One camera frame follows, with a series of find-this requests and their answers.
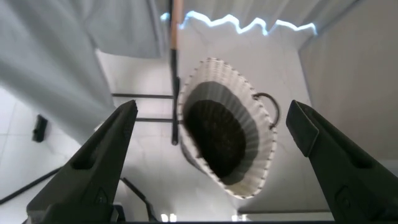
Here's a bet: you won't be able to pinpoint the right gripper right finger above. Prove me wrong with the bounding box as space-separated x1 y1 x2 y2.
285 99 398 223

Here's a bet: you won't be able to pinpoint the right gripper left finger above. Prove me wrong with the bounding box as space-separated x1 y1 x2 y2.
26 99 139 223

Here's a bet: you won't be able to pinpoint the pale grey shorts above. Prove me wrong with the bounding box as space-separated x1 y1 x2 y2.
0 0 170 144

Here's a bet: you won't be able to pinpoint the black power adapter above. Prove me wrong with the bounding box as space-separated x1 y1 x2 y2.
32 114 49 143

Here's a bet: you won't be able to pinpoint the white curtain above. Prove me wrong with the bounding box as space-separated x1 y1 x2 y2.
155 0 361 35

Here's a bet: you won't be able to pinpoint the white laundry basket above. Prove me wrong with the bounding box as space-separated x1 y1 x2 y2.
176 57 281 200

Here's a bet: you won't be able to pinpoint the pink clothes hanger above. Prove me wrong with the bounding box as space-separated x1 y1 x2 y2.
169 0 185 51

